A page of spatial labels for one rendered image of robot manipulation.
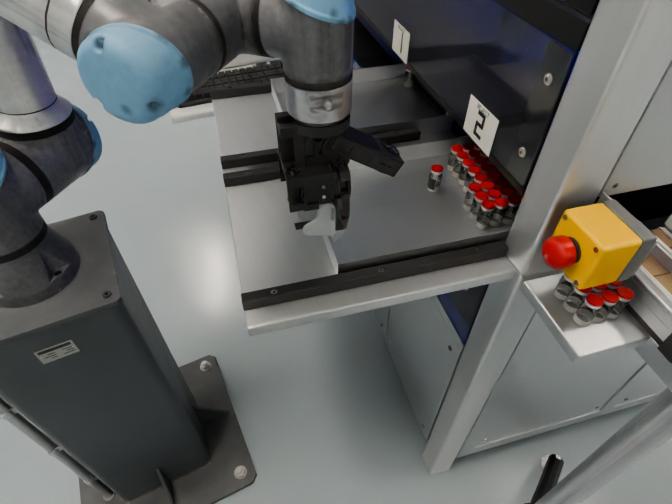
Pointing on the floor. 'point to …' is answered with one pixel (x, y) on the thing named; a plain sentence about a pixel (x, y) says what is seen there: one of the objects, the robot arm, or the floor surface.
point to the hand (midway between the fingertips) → (337, 233)
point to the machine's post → (559, 193)
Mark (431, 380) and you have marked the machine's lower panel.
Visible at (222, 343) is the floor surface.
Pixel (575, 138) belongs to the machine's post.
